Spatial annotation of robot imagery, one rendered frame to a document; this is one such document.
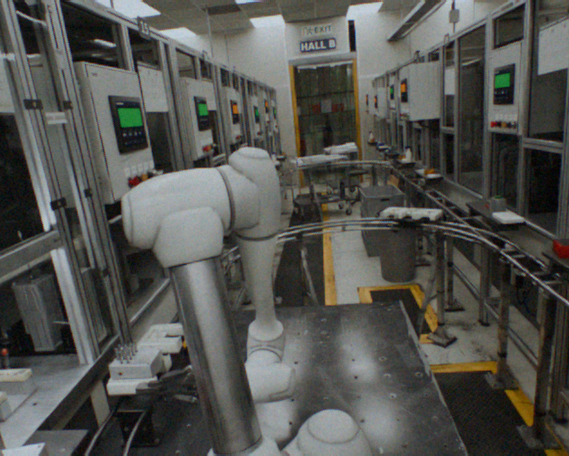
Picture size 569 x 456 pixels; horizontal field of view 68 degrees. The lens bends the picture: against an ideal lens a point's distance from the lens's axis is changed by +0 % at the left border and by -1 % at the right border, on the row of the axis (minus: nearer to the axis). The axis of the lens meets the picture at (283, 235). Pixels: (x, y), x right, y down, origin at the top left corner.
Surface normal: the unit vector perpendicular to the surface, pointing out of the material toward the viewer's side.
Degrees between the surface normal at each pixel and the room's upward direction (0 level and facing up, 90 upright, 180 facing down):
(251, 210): 103
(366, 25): 90
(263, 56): 90
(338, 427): 6
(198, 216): 78
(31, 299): 90
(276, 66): 90
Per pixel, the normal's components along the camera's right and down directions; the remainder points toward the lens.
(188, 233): 0.37, 0.00
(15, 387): -0.07, 0.28
